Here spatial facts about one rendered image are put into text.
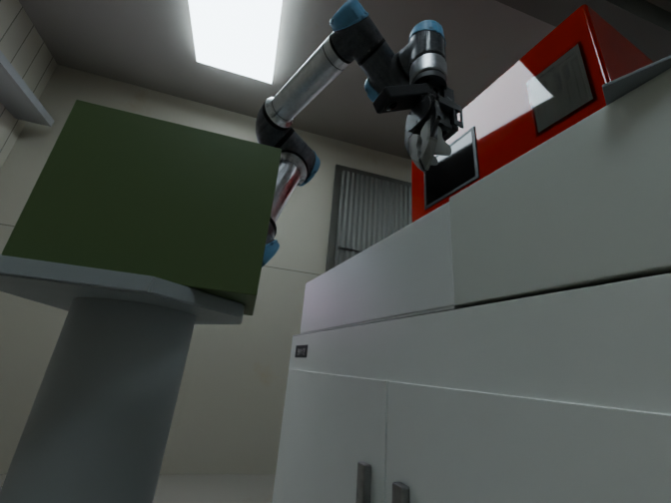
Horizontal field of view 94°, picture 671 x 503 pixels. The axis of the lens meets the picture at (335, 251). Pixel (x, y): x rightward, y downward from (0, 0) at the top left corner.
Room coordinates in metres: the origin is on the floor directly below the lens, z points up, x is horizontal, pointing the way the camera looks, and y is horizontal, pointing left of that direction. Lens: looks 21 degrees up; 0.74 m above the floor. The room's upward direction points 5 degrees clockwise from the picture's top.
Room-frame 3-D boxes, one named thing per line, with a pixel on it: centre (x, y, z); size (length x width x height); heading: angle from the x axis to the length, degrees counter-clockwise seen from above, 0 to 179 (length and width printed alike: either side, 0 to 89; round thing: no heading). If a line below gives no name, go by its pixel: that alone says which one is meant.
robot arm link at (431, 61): (0.48, -0.16, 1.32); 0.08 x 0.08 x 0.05
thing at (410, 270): (0.63, -0.08, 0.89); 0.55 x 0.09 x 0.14; 24
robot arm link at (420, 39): (0.48, -0.16, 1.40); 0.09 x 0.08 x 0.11; 39
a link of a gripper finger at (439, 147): (0.46, -0.17, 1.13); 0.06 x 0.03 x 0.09; 114
